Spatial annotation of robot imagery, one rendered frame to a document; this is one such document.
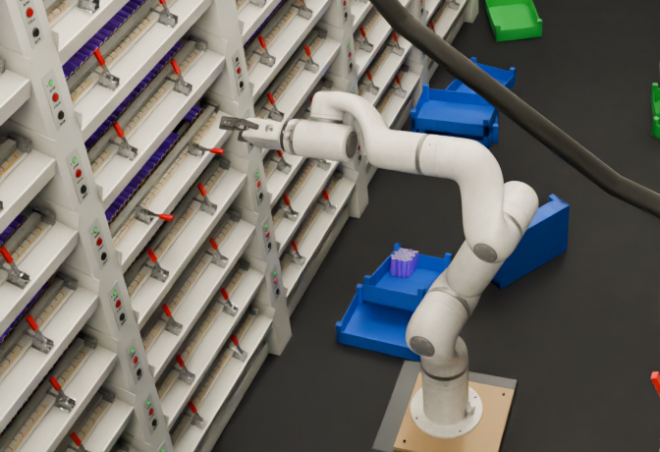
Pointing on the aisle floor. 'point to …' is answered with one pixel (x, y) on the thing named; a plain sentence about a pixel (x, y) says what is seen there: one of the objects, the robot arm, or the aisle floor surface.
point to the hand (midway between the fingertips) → (233, 129)
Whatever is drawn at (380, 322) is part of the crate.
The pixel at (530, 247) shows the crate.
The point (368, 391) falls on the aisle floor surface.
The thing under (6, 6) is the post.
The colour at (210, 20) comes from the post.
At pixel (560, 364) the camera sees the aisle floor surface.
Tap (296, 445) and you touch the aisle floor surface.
